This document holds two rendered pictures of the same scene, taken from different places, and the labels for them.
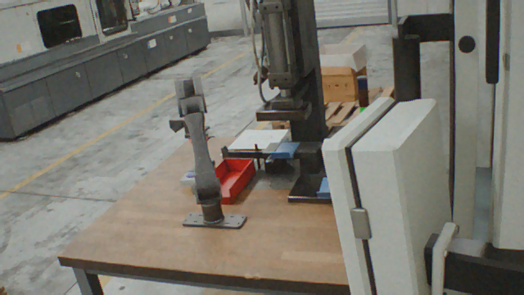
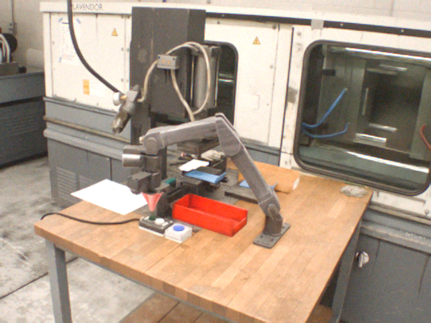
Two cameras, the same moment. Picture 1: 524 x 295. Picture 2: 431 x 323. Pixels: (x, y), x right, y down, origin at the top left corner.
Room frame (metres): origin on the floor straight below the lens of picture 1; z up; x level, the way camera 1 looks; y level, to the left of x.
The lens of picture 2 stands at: (1.41, 1.51, 1.63)
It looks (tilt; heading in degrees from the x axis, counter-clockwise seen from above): 19 degrees down; 277
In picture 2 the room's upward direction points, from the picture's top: 3 degrees clockwise
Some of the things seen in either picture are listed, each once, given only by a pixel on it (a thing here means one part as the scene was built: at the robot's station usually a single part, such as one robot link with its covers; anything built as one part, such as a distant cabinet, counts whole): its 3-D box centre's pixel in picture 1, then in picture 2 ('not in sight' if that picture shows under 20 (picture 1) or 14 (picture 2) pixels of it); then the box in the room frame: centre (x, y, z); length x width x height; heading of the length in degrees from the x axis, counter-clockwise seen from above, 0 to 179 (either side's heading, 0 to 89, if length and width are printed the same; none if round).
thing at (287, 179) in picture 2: not in sight; (269, 176); (1.35, -0.33, 0.93); 0.25 x 0.13 x 0.08; 158
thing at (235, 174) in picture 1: (228, 179); (209, 214); (1.57, 0.11, 0.93); 0.25 x 0.12 x 0.06; 158
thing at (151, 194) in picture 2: not in sight; (149, 196); (1.77, 0.20, 1.01); 0.07 x 0.07 x 0.09; 67
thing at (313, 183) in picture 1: (318, 188); (250, 191); (1.43, -0.19, 0.91); 0.17 x 0.16 x 0.02; 68
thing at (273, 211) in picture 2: (207, 191); (273, 208); (1.34, 0.17, 1.00); 0.09 x 0.06 x 0.06; 96
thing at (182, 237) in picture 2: (192, 182); (178, 235); (1.65, 0.25, 0.90); 0.07 x 0.07 x 0.06; 68
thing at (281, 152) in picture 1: (285, 147); (205, 173); (1.62, -0.11, 1.00); 0.15 x 0.07 x 0.03; 158
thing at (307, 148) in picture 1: (292, 148); (199, 175); (1.65, -0.13, 0.98); 0.20 x 0.10 x 0.01; 68
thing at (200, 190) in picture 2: (293, 159); (199, 184); (1.65, -0.13, 0.94); 0.20 x 0.10 x 0.07; 68
